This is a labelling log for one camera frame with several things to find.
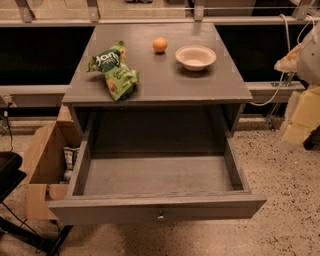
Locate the padded gripper body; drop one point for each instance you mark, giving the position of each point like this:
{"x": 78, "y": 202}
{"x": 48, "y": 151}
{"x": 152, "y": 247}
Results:
{"x": 310, "y": 63}

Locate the grey top drawer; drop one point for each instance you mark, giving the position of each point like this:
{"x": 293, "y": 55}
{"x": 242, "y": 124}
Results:
{"x": 148, "y": 166}

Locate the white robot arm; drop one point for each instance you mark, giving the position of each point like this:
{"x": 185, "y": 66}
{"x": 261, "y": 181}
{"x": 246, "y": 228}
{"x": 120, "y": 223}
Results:
{"x": 304, "y": 59}

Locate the grey wooden drawer cabinet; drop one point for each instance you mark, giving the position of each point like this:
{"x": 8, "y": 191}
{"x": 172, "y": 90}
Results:
{"x": 162, "y": 79}

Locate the white bowl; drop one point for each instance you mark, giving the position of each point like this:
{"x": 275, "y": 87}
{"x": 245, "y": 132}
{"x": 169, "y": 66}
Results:
{"x": 195, "y": 57}

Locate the orange fruit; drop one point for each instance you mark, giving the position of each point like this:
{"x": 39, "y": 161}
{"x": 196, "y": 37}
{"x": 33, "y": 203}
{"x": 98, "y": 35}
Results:
{"x": 159, "y": 45}

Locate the green chip bag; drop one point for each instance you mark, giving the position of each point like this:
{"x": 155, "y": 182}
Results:
{"x": 120, "y": 80}

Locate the snack packet in box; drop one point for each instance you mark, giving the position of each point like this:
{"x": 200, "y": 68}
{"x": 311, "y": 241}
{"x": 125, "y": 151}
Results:
{"x": 70, "y": 157}

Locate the brown cardboard box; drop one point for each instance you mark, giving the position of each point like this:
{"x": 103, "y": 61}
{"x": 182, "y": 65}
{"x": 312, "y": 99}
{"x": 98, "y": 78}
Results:
{"x": 44, "y": 164}

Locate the black stand with tray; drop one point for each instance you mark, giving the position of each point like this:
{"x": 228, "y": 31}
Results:
{"x": 13, "y": 222}

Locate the metal railing frame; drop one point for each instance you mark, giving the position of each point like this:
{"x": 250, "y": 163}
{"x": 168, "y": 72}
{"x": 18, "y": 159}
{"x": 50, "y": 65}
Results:
{"x": 102, "y": 13}

